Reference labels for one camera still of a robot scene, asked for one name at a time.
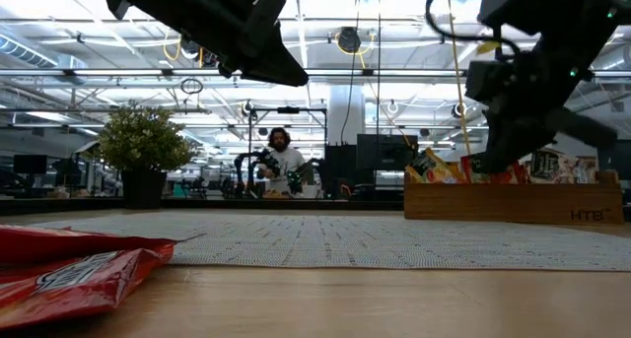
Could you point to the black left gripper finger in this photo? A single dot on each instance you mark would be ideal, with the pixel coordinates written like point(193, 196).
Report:
point(281, 67)

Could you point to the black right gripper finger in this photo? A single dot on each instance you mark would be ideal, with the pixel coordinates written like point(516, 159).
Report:
point(586, 128)
point(512, 146)

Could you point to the red strawberry tea packet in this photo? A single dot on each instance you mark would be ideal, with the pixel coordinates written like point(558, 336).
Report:
point(74, 244)
point(473, 173)
point(512, 174)
point(74, 289)

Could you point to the wooden tea box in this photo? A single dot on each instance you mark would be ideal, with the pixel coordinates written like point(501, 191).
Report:
point(493, 202)

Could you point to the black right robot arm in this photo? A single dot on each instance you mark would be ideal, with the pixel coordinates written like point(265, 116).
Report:
point(567, 8)

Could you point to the black background robot arm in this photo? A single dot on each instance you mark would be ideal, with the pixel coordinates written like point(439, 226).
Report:
point(249, 168)
point(301, 178)

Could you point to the person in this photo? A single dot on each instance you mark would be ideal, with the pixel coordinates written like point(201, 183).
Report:
point(283, 163)

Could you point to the long light strip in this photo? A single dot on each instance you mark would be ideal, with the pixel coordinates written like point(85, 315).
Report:
point(123, 72)

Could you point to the black cabinet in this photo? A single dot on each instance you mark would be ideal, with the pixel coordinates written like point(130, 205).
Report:
point(340, 173)

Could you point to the black monitor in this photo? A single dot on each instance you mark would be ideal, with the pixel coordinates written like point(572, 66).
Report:
point(387, 153)

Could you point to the green potted plant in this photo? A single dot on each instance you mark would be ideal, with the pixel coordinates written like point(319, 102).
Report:
point(143, 141)

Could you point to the grey woven placemat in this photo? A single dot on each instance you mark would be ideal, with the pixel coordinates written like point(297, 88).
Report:
point(345, 239)

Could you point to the dark office chair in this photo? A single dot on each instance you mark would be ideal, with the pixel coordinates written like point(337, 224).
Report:
point(66, 173)

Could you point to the dark desk monitor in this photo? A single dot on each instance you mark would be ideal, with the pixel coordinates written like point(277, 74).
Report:
point(29, 164)

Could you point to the black camera gantry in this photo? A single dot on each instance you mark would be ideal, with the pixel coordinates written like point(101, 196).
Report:
point(288, 110)

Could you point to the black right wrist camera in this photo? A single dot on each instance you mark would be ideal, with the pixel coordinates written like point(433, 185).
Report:
point(488, 82)

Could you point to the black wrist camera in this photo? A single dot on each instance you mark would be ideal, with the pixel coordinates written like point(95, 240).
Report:
point(268, 13)
point(488, 82)

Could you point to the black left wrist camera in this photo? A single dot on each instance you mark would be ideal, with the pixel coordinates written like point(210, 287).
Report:
point(268, 13)

